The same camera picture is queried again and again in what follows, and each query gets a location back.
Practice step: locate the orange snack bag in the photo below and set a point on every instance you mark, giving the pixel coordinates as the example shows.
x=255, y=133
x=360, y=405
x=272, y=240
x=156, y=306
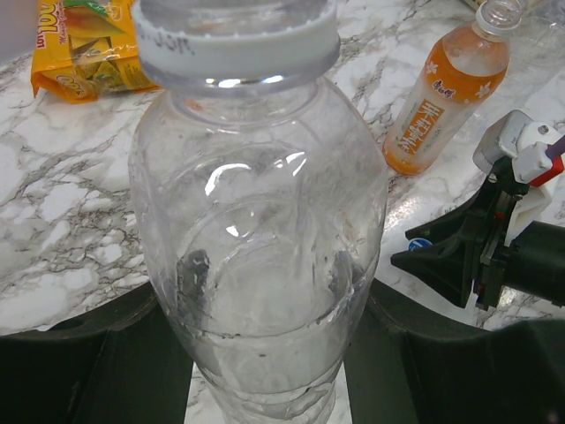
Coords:
x=85, y=50

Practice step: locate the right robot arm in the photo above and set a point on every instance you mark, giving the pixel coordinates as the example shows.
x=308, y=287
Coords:
x=535, y=261

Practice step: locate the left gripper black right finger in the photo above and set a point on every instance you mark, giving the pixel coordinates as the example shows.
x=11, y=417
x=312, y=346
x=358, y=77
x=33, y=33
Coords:
x=408, y=364

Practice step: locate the clear bottle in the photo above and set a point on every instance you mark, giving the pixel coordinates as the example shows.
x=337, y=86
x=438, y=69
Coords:
x=260, y=197
x=537, y=50

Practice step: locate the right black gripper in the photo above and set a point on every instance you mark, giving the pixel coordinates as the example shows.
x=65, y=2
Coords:
x=449, y=263

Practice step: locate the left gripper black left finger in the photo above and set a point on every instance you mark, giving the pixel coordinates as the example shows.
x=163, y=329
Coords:
x=118, y=363

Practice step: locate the orange juice bottle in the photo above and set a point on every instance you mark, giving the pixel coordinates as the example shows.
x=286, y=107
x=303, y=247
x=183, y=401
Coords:
x=464, y=67

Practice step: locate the blue white bottle cap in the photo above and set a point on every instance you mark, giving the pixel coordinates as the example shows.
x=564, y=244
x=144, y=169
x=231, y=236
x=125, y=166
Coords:
x=417, y=243

